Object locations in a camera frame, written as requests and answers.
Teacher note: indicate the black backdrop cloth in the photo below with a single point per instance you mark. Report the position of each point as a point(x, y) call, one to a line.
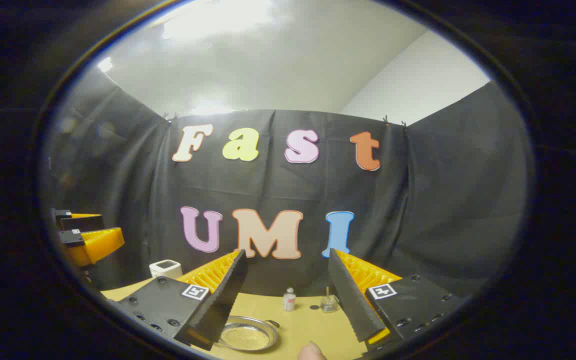
point(268, 190)

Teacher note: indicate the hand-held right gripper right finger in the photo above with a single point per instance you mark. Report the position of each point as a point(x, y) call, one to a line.
point(350, 300)

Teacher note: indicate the stainless steel pot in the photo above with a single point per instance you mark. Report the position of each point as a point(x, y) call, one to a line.
point(245, 337)

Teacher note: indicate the white toaster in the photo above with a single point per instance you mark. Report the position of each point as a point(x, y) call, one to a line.
point(165, 269)

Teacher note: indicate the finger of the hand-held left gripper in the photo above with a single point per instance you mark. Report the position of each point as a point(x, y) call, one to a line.
point(98, 245)
point(85, 222)

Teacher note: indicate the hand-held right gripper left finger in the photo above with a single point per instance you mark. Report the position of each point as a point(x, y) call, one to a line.
point(228, 295)

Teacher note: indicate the clear bottle with pink label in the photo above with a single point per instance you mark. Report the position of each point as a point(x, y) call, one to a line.
point(289, 300)

